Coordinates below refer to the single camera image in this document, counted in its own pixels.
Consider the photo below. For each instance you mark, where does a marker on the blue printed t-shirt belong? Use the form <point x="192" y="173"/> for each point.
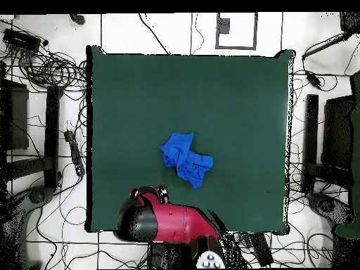
<point x="185" y="163"/>

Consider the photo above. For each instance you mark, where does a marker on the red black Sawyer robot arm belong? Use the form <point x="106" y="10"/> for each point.
<point x="174" y="222"/>

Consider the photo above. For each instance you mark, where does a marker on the black flat panel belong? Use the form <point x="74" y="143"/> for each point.
<point x="337" y="132"/>
<point x="18" y="118"/>

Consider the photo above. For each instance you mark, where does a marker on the dark green table cloth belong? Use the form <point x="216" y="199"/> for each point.
<point x="197" y="98"/>

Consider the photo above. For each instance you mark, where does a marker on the black power strip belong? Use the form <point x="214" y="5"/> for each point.
<point x="74" y="153"/>
<point x="261" y="250"/>

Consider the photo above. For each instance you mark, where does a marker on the black stand bar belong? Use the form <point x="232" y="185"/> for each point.
<point x="310" y="140"/>
<point x="52" y="135"/>

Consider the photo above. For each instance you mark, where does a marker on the dark grey square patch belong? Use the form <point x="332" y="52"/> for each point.
<point x="224" y="26"/>

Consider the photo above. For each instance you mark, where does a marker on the grey chair base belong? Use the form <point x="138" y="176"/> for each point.
<point x="39" y="194"/>
<point x="329" y="208"/>

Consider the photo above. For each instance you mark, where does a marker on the black power adapter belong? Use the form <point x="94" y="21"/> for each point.
<point x="313" y="79"/>

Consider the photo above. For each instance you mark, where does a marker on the black rod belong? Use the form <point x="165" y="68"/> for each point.
<point x="326" y="46"/>

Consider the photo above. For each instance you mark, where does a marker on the black box device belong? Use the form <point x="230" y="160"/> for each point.
<point x="21" y="39"/>

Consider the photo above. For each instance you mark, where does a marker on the black speckled box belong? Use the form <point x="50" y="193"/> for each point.
<point x="350" y="22"/>

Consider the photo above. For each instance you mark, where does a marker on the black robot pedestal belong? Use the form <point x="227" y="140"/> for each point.
<point x="168" y="257"/>

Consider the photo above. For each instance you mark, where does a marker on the grey square floor frame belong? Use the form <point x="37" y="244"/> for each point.
<point x="255" y="31"/>

